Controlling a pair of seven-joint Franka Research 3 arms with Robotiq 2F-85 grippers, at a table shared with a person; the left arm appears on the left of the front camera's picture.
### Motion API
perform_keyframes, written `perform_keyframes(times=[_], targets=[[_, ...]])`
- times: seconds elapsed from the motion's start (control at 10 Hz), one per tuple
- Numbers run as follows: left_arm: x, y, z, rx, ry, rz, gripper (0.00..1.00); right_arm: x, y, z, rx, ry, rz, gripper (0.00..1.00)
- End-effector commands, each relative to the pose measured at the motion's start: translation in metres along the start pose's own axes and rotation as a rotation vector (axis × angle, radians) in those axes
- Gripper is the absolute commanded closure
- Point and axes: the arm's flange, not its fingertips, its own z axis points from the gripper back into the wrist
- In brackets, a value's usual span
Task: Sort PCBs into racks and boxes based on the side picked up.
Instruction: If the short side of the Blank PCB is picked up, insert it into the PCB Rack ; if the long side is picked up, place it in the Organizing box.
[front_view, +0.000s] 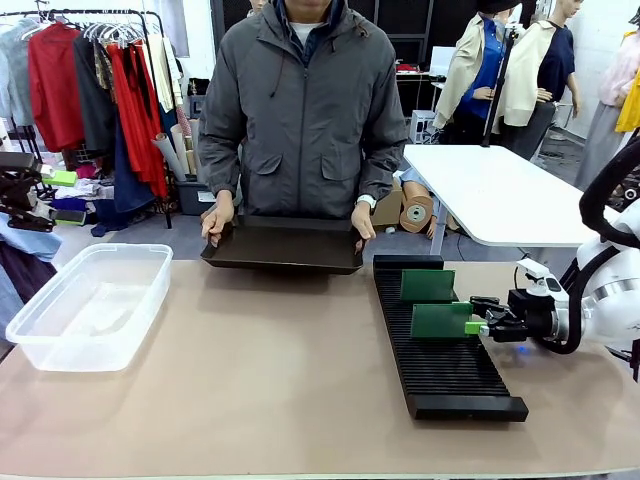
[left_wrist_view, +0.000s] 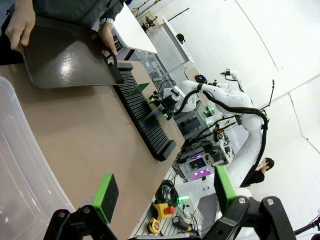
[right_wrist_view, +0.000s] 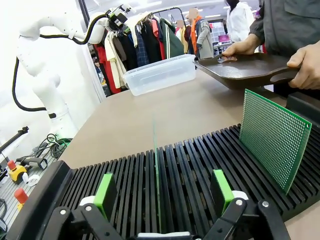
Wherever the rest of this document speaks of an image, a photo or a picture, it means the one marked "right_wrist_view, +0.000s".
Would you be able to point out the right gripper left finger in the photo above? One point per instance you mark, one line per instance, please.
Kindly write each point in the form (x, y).
(106, 195)

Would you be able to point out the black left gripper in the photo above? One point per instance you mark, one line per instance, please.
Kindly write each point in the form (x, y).
(118, 19)

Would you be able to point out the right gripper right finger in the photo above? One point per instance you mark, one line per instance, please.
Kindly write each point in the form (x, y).
(222, 192)

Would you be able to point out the green perforated PCB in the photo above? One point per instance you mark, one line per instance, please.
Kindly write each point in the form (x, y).
(158, 185)
(272, 137)

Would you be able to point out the dark brown serving tray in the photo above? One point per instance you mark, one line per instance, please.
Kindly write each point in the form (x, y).
(245, 70)

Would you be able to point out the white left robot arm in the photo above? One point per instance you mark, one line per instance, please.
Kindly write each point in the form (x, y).
(37, 27)

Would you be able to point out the person's right forearm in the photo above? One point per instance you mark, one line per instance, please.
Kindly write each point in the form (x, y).
(257, 27)

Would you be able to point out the person's right hand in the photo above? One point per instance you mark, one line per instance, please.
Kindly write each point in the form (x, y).
(242, 47)

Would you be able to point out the person's left hand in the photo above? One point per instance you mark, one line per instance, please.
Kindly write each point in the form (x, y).
(310, 67)

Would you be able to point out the cream hanging shirt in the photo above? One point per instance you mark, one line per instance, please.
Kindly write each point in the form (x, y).
(140, 20)

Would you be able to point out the black hanging garment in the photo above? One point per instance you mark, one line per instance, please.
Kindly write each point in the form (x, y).
(127, 52)

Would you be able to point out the beige hanging shirt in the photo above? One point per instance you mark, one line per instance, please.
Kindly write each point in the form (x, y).
(112, 57)

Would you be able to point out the black slotted PCB rack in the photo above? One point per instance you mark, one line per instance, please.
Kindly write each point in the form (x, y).
(190, 175)

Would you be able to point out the navy plaid hanging shirt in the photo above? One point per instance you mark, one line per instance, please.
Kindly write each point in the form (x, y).
(142, 52)

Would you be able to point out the black hanging jacket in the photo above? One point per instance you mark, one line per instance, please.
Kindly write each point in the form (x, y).
(152, 42)

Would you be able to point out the red hanging shirt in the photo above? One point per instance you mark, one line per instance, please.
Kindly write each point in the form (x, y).
(161, 47)

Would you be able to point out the green white-striped jacket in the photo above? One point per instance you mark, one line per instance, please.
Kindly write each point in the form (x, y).
(175, 42)

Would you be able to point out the red hanging garment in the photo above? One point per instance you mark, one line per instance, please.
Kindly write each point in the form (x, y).
(112, 82)

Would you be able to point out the clear plastic storage box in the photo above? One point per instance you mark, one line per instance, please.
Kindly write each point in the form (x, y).
(160, 75)

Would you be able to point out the black handheld power tool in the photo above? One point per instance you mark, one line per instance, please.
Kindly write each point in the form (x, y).
(32, 162)

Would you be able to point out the white tape roll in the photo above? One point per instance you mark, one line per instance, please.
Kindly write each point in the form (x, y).
(25, 178)

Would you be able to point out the yellow emergency stop box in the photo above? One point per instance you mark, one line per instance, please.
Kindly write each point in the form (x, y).
(21, 195)
(18, 175)

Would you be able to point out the bystander with orange scarf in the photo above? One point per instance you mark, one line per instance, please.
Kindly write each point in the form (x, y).
(203, 37)

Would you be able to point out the pink white storage drawers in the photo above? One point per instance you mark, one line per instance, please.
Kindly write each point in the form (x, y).
(220, 31)

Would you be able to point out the bystander in white coat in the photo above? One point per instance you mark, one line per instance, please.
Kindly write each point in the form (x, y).
(238, 22)

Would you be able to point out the person's dark jacket torso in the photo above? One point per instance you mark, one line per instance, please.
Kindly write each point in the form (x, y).
(292, 25)

